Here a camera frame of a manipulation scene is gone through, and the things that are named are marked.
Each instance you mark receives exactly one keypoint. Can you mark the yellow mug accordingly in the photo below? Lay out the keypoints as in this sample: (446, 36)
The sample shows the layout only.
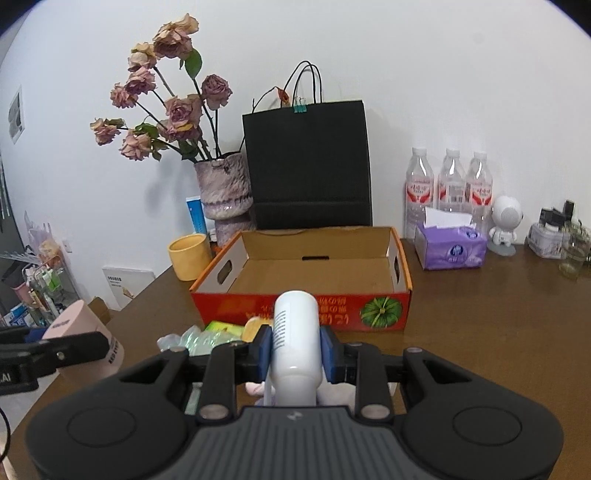
(189, 256)

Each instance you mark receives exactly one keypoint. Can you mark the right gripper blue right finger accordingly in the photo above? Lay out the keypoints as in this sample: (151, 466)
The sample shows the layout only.
(362, 366)

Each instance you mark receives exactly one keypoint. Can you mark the clear glass cup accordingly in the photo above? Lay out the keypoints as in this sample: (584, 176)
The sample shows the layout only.
(575, 250)

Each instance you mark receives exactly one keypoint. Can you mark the middle water bottle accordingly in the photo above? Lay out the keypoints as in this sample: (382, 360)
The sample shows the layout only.
(451, 183)

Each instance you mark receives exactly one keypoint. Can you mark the pink ceramic vase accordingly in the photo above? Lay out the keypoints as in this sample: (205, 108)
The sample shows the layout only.
(226, 195)

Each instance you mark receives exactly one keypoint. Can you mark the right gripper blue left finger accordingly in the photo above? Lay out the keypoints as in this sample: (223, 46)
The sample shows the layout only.
(230, 365)

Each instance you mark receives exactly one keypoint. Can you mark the water bottle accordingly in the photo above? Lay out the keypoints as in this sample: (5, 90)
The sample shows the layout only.
(479, 189)
(451, 183)
(419, 191)

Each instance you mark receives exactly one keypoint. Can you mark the pink cylindrical jar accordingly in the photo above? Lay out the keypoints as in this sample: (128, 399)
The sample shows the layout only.
(78, 319)

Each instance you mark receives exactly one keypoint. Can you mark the green tissue packet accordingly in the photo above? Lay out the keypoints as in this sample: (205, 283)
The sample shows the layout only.
(231, 329)

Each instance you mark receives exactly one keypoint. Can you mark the wall poster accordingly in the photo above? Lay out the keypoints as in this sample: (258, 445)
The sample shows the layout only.
(16, 116)

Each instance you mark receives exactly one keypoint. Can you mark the brown cardboard box on floor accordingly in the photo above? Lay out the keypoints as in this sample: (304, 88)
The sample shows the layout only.
(100, 309)

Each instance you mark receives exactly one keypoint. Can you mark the orange cardboard box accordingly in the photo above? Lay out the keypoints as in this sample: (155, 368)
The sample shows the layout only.
(359, 276)

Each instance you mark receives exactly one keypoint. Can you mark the right water bottle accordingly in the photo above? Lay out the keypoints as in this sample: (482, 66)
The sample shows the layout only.
(479, 189)

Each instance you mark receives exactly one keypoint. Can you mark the iridescent plastic bag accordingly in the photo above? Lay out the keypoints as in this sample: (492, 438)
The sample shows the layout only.
(196, 341)

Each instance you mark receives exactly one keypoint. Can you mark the purple drawstring pouch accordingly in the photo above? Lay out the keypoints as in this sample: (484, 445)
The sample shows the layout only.
(327, 394)

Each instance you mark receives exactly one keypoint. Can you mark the purple tissue pack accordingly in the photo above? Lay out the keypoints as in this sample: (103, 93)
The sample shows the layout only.
(449, 240)

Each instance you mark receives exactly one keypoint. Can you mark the black paper bag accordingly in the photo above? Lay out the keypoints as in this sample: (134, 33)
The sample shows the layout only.
(312, 169)

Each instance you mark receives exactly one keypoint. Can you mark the cluttered storage rack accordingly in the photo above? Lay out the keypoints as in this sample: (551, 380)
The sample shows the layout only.
(36, 285)

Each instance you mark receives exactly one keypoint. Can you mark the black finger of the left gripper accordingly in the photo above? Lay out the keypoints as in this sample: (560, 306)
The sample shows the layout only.
(49, 355)

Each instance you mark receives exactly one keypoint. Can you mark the white orange plush toy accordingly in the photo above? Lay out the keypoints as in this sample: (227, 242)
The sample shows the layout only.
(252, 327)

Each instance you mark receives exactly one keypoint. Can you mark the left water bottle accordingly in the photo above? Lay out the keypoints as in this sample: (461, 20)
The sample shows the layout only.
(419, 191)

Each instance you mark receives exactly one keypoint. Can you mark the white spray bottle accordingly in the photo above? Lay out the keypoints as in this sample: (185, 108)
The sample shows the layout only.
(296, 362)

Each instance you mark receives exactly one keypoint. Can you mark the white robot figurine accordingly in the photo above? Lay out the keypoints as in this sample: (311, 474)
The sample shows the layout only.
(507, 215)

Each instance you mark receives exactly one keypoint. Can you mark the green binder clip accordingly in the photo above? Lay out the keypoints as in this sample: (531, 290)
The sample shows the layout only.
(300, 105)

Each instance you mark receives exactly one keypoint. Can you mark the blue white tube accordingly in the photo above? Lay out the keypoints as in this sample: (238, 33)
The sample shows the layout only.
(196, 214)

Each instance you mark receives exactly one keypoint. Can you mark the dried pink rose bouquet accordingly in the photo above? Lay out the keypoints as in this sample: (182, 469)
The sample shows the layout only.
(187, 125)

